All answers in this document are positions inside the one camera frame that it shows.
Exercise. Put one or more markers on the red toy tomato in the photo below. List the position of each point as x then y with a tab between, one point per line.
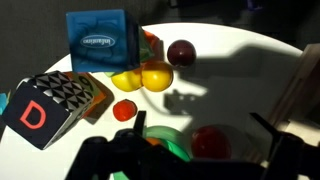
210	142

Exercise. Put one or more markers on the yellow toy lemon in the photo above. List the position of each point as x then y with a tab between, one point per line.
125	81
156	76

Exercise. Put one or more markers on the black fabric block letter D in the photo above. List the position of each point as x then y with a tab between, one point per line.
40	113

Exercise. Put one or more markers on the wooden tray box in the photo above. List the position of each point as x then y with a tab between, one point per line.
296	96

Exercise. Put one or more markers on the green translucent bowl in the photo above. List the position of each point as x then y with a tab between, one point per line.
173	141

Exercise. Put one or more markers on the dark red toy plum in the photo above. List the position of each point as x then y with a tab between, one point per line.
181	53

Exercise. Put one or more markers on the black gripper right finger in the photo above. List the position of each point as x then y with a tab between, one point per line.
286	156

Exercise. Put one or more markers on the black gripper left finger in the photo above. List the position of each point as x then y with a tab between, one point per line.
113	156

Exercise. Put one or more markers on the blue block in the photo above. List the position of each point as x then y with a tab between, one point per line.
100	40

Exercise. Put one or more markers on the small red toy fruit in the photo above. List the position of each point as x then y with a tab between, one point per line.
124	110

